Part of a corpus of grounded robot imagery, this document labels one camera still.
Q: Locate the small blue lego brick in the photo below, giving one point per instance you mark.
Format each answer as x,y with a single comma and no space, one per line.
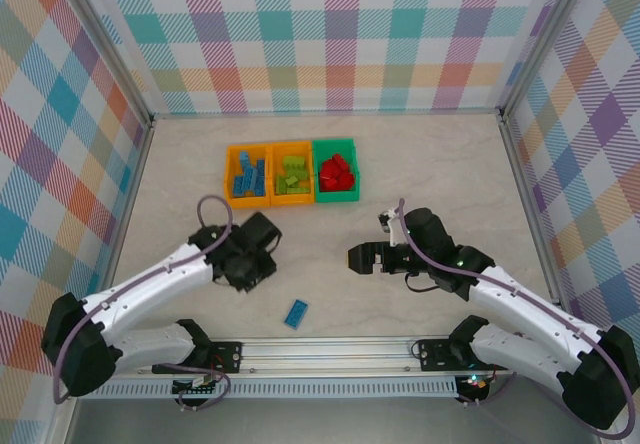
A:
260,185

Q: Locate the green lego plate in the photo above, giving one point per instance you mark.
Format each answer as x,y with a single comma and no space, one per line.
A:
282,187
300,190

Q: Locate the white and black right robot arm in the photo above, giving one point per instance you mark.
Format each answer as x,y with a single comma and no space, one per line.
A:
525,309

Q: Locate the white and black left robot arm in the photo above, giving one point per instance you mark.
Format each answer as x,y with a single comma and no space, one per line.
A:
145,284

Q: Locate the orange bin with blue legos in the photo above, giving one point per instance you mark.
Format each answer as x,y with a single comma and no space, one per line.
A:
247,203

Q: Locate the orange bin with green legos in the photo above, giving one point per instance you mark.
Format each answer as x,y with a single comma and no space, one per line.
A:
294,200

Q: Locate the green plastic bin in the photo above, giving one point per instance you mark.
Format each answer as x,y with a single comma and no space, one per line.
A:
337,196

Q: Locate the aluminium side rail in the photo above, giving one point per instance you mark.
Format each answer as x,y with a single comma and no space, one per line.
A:
125,214
530,204

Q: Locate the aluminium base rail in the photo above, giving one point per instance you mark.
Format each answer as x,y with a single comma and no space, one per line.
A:
325,351

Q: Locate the aluminium back rail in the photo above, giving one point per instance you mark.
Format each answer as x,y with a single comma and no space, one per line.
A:
400,113

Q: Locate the aluminium frame post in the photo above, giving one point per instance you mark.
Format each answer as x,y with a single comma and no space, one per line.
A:
547,39
107,49

